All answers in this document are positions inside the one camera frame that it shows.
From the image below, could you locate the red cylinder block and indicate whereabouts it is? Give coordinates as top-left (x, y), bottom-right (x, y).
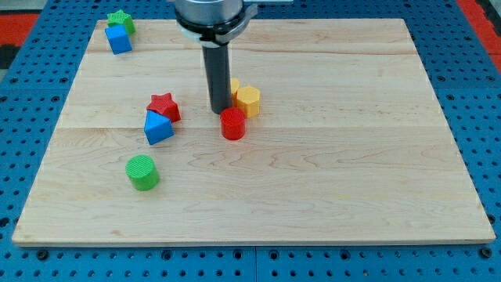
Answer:
top-left (220, 107), bottom-right (246, 140)

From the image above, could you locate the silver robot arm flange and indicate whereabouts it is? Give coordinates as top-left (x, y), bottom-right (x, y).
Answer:
top-left (174, 0), bottom-right (258, 48)

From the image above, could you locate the red star block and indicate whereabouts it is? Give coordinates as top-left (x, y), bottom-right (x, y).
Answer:
top-left (146, 92), bottom-right (181, 122)

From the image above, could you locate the wooden board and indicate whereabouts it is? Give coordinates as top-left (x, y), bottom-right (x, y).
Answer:
top-left (13, 19), bottom-right (496, 247)

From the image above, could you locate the yellow heart block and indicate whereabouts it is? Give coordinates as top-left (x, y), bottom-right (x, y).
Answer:
top-left (230, 78), bottom-right (240, 107)

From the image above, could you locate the blue cube block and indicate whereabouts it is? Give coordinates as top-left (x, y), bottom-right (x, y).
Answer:
top-left (105, 24), bottom-right (132, 55)

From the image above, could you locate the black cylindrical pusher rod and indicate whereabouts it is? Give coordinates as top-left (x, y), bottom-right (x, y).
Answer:
top-left (203, 45), bottom-right (232, 114)

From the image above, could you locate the green star block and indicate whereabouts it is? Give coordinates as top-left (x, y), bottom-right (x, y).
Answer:
top-left (107, 9), bottom-right (135, 35)

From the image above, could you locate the green cylinder block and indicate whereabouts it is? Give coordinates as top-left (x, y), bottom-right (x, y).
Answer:
top-left (125, 154), bottom-right (160, 191)

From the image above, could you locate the yellow hexagon block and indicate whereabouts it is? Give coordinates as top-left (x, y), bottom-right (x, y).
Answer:
top-left (236, 86), bottom-right (261, 118)

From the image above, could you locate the blue triangle block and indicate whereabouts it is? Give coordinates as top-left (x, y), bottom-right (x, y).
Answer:
top-left (144, 110), bottom-right (175, 145)

